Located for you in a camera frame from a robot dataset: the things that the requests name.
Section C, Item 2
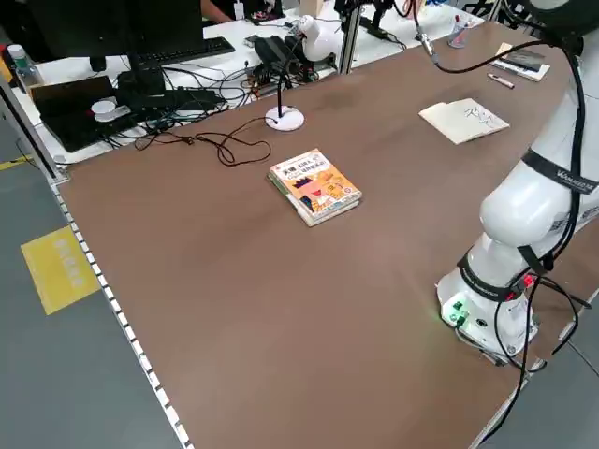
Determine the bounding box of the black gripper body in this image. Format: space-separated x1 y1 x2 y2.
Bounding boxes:
332 0 395 11

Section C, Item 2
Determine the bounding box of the black finned power supply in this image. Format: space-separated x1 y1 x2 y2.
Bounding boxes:
254 36 300 65

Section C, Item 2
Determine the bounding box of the white toothed edge strip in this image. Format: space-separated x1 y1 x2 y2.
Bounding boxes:
49 180 194 449

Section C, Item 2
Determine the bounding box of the white tape dispenser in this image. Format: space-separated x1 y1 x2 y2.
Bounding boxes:
90 97 132 124

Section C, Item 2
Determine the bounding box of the black keyboard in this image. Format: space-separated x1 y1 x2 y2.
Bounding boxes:
105 36 237 65

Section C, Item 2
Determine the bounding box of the person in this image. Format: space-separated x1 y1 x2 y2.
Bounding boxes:
199 0 247 23

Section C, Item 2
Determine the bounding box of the black laptop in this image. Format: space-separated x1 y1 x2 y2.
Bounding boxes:
30 76 138 153

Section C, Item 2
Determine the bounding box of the white paperback book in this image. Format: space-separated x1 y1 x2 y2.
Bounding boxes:
489 41 552 83

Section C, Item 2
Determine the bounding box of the book with hands cover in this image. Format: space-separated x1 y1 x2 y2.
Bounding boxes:
503 49 548 71

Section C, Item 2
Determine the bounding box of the orange illustrated book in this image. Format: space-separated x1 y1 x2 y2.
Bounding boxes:
269 148 364 221

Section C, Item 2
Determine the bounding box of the bottle with white cap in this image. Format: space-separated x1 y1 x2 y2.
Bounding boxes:
6 44 39 90

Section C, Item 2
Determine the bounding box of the black monitor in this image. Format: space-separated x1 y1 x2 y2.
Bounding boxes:
27 0 205 111

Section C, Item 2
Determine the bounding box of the black cable bundle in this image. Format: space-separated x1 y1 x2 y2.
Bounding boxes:
139 63 263 137

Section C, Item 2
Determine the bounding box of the lined paper notebook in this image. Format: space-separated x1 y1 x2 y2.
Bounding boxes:
417 97 510 145

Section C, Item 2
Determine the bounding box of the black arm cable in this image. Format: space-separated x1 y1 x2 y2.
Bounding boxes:
411 0 592 449

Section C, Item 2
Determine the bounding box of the yellow floor sign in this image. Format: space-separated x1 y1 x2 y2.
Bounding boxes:
20 226 102 316

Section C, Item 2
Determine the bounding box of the white book with green spine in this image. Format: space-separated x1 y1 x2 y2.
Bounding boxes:
268 171 362 228

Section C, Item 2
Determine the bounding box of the aluminium frame rail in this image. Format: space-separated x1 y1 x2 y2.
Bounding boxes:
0 74 72 182
335 0 365 76

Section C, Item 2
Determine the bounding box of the black lamp cable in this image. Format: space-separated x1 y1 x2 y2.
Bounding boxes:
135 115 282 167

